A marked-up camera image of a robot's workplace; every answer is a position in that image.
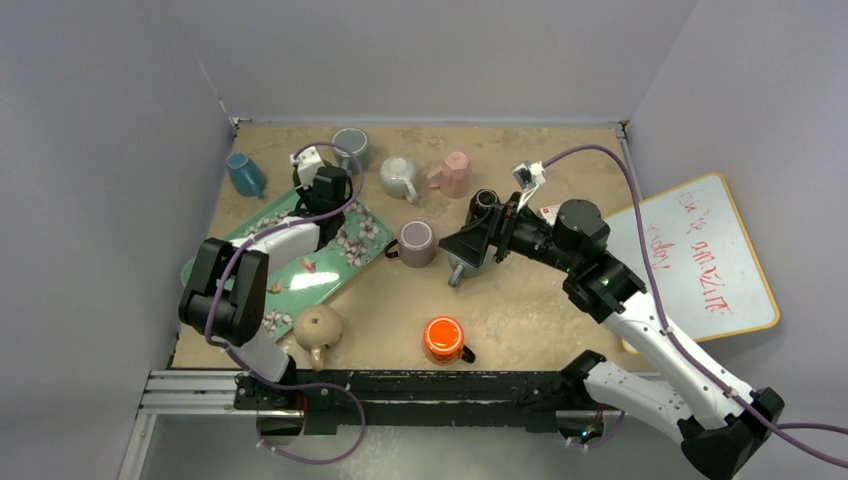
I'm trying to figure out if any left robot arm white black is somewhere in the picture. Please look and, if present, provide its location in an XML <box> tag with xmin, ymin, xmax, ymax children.
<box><xmin>178</xmin><ymin>167</ymin><xmax>364</xmax><ymax>409</ymax></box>

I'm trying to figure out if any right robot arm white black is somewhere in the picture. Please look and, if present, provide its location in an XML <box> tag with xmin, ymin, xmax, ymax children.
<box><xmin>438</xmin><ymin>193</ymin><xmax>785</xmax><ymax>479</ymax></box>

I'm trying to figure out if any pink faceted mug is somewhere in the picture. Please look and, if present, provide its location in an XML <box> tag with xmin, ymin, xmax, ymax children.
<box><xmin>426</xmin><ymin>151</ymin><xmax>472</xmax><ymax>199</ymax></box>

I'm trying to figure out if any whiteboard with yellow frame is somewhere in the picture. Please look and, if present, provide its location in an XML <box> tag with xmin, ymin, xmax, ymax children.
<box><xmin>606</xmin><ymin>172</ymin><xmax>781</xmax><ymax>341</ymax></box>

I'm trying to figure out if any black mug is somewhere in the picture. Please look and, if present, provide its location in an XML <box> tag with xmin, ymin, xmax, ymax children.
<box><xmin>466</xmin><ymin>189</ymin><xmax>503</xmax><ymax>227</ymax></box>

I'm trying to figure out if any white-grey mug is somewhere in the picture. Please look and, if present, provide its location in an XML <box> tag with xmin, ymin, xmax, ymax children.
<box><xmin>379</xmin><ymin>156</ymin><xmax>419</xmax><ymax>204</ymax></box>

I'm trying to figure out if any orange mug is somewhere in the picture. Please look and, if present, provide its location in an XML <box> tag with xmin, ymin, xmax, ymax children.
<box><xmin>422</xmin><ymin>316</ymin><xmax>476</xmax><ymax>365</ymax></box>

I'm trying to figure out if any blue mug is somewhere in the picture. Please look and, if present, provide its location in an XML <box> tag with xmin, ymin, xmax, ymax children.
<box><xmin>226</xmin><ymin>152</ymin><xmax>267</xmax><ymax>199</ymax></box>

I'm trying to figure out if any grey-blue mug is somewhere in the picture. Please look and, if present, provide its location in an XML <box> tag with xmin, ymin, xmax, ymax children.
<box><xmin>448</xmin><ymin>253</ymin><xmax>492</xmax><ymax>288</ymax></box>

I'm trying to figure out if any purple mug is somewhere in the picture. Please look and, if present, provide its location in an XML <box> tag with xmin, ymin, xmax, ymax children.
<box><xmin>383</xmin><ymin>220</ymin><xmax>436</xmax><ymax>268</ymax></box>

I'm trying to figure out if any small red white box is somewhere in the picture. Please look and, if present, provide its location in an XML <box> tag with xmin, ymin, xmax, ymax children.
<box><xmin>539</xmin><ymin>205</ymin><xmax>559</xmax><ymax>225</ymax></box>

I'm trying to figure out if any beige round mug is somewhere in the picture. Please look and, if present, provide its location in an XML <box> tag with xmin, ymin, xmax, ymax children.
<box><xmin>293</xmin><ymin>304</ymin><xmax>344</xmax><ymax>371</ymax></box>

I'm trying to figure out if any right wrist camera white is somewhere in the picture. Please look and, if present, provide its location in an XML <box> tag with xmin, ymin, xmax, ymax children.
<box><xmin>512</xmin><ymin>162</ymin><xmax>546</xmax><ymax>211</ymax></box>

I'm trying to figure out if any grey-teal mug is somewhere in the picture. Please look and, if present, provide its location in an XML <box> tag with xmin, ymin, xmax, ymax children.
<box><xmin>331</xmin><ymin>127</ymin><xmax>370</xmax><ymax>175</ymax></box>

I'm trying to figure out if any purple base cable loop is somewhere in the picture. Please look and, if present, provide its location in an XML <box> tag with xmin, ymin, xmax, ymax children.
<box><xmin>256</xmin><ymin>384</ymin><xmax>369</xmax><ymax>468</ymax></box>

